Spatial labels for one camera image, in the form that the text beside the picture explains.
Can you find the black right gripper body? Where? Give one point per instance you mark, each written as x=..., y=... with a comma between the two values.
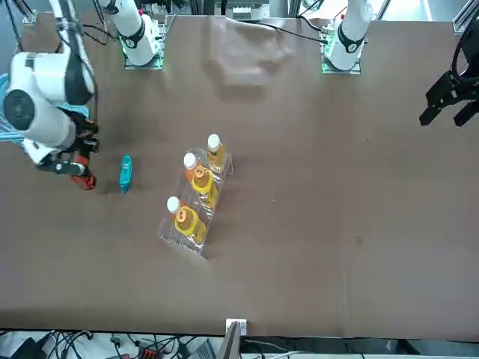
x=80, y=131

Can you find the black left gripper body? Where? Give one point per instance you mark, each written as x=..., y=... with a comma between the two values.
x=460, y=89

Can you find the orange black barcode scanner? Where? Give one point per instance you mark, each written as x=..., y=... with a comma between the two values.
x=85, y=181

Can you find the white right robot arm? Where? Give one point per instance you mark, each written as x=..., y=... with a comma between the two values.
x=41, y=78

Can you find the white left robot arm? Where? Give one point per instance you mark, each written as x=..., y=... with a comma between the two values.
x=350, y=33

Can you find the light blue plastic basket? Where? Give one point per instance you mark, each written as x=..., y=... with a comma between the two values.
x=76, y=109

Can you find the clear acrylic stepped shelf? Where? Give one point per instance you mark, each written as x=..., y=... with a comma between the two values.
x=176, y=239

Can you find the orange drink bottle white cap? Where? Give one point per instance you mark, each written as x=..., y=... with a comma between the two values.
x=173, y=203
x=189, y=161

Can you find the yellow drink bottle orange cap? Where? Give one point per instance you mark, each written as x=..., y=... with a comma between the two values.
x=204, y=185
x=187, y=222

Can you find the pale tea bottle white cap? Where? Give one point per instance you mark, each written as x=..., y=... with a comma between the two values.
x=216, y=157

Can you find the red black electronic device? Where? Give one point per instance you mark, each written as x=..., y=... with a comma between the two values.
x=147, y=353

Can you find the aluminium frame profile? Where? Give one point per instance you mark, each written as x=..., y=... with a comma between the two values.
x=464, y=16

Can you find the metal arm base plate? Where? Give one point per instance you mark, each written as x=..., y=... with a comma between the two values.
x=144, y=66
x=340, y=71

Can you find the aluminium camera post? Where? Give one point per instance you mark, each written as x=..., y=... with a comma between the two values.
x=232, y=340

